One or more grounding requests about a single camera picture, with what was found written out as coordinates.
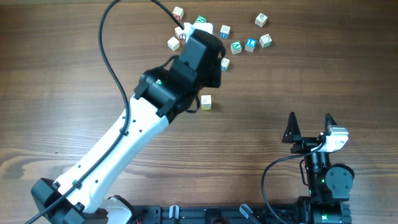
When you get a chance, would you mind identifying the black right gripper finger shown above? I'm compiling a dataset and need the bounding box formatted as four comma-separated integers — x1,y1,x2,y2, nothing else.
325,113,337,133
282,112,302,143

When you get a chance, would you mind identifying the yellow edged wooden block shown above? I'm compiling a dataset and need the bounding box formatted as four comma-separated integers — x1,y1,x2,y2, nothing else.
201,95,212,110

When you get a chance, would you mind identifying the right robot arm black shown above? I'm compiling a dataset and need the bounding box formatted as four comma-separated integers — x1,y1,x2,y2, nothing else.
282,112,354,224

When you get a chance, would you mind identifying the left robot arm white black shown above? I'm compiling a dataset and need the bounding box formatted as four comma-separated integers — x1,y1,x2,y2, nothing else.
31,29,226,223

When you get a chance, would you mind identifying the blue X B wooden block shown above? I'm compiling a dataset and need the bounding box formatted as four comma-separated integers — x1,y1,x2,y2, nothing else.
221,58,230,72

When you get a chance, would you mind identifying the blue H wooden block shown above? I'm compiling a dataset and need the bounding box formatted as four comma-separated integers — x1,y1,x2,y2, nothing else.
220,25,231,39

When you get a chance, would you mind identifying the yellow O wooden block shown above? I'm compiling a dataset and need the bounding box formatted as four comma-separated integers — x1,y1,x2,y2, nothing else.
167,37,180,51

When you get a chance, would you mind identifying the red I wooden block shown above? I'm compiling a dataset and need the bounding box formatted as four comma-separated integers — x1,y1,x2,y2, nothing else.
175,27,185,40

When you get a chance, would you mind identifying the green N wooden block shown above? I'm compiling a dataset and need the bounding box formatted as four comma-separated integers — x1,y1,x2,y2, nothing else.
195,15,206,23

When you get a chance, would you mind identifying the green V wooden block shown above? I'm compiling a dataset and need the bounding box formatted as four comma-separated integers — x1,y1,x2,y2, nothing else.
231,41,243,55

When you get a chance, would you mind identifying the red top left wooden block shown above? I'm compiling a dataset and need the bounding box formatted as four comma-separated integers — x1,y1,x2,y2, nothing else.
172,6,184,21

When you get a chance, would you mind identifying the blue L wooden block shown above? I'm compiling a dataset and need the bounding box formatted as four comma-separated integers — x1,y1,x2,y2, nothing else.
244,38,257,52

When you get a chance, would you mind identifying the green Z wooden block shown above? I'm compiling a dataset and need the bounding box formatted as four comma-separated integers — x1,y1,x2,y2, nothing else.
259,34,272,48

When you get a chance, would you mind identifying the red 6 wooden block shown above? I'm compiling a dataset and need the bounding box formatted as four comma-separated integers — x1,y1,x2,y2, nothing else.
254,13,268,27

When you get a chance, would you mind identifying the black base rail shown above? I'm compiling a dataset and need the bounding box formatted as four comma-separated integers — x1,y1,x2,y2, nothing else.
124,203,352,224

